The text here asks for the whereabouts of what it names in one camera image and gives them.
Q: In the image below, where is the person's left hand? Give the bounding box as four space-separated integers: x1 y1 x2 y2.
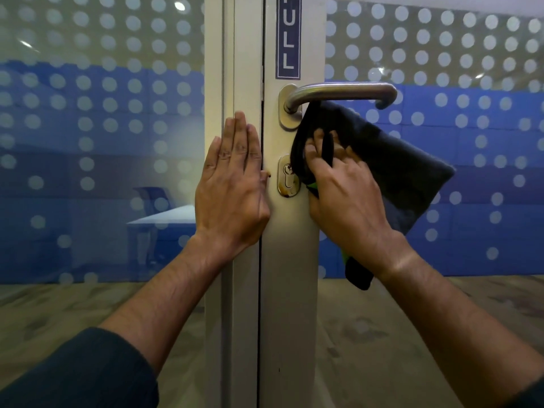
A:
195 111 271 262

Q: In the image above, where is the person's right hand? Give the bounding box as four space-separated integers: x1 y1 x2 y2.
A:
304 128 415 281

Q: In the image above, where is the dark cleaning cloth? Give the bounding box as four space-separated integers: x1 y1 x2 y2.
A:
290 100 456 291

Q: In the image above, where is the person's right forearm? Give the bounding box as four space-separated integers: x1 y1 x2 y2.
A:
376 246 544 408

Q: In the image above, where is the person's left forearm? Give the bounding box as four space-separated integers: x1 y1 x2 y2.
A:
99 233 239 375

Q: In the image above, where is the silver door lock cylinder plate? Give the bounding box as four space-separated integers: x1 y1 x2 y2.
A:
277 154 301 199

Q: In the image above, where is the white table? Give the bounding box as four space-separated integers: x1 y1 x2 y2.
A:
126 204 197 269

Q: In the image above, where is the dark office chair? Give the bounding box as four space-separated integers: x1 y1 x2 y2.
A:
133 186 173 218

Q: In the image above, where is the white framed dotted glass panel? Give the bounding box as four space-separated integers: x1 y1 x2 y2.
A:
0 0 262 408

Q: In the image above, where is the blue door sign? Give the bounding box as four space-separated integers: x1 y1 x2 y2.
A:
275 0 303 80

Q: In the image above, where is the white framed glass door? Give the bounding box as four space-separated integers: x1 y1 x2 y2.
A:
259 0 544 408

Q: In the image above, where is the dark blue left sleeve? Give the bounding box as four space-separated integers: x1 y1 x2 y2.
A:
0 327 160 408

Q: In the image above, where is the silver metal door handle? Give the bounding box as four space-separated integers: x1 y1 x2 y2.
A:
278 82 398 131

